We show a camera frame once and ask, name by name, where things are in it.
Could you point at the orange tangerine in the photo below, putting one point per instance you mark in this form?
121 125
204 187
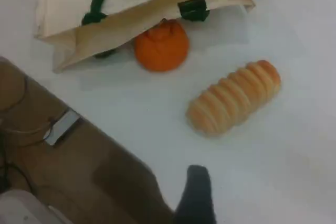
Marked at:
162 48

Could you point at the long striped bread roll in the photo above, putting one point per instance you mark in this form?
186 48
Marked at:
233 100

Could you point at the white rounded floor object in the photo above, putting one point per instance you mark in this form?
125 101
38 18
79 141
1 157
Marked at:
23 211

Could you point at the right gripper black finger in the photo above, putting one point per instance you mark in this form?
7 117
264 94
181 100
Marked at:
198 200

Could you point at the white power strip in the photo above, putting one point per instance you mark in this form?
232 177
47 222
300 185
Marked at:
63 128

